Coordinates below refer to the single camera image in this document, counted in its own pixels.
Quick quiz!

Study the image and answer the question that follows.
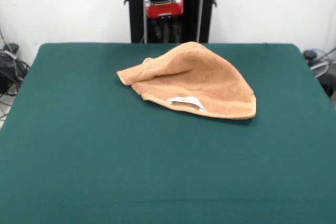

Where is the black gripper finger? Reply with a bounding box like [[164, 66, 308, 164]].
[[152, 19, 161, 41], [172, 17, 181, 41]]

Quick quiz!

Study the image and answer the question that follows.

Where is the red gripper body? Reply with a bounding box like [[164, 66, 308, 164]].
[[143, 0, 184, 20]]

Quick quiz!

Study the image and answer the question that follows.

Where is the orange terry towel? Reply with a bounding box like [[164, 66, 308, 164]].
[[116, 41, 257, 121]]

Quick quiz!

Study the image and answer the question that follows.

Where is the dark green table cloth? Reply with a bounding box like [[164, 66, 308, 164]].
[[0, 42, 336, 224]]

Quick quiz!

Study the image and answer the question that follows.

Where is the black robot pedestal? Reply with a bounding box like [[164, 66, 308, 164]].
[[123, 0, 218, 44]]

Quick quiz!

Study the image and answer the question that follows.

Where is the black cable bundle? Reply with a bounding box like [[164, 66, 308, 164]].
[[0, 42, 31, 98]]

